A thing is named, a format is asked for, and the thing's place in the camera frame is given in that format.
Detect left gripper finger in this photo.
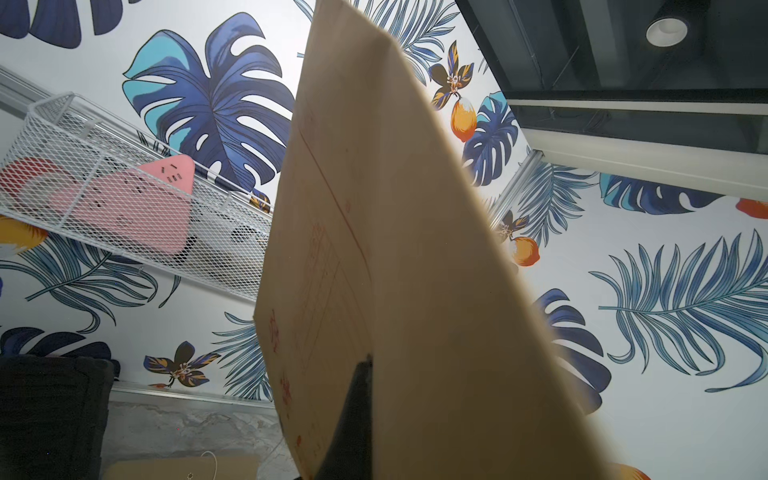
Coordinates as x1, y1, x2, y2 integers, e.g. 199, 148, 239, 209
315, 356, 373, 480

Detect brown kraft file bag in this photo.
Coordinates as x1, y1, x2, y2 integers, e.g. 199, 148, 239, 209
102, 453, 260, 480
253, 1, 609, 479

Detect black plastic tool case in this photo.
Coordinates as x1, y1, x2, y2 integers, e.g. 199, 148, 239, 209
1, 355, 114, 479

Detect pink triangular power strip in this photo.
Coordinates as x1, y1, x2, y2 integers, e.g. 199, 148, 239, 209
1, 155, 195, 255

